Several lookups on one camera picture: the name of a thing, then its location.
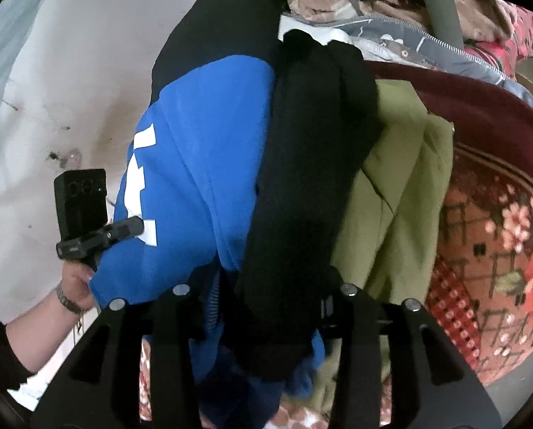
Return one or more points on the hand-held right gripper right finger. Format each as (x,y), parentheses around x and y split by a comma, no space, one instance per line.
(356,321)

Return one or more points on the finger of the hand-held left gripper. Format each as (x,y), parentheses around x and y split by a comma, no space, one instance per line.
(114,231)

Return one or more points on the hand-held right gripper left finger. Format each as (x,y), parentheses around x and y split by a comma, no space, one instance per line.
(177,321)

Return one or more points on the black and blue hoodie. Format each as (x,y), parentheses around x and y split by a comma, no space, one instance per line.
(195,152)

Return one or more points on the person's left forearm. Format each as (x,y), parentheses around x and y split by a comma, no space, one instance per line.
(29,344)

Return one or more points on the person's left hand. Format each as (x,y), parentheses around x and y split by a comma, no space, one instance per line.
(76,283)

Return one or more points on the olive green garment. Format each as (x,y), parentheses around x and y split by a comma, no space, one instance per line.
(400,196)

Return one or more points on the red patterned floral blanket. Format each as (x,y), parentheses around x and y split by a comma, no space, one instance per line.
(494,254)

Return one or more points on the pale blue mosquito net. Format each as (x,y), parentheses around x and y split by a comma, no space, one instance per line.
(7,53)

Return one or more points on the maroon blanket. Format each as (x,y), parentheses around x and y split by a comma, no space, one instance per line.
(481,116)

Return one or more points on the beige floral blanket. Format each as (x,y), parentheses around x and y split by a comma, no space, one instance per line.
(476,13)

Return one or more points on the grey metal pole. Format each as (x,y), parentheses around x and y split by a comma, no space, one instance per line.
(434,0)

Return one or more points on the pink red cloth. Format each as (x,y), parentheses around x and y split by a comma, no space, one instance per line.
(517,31)

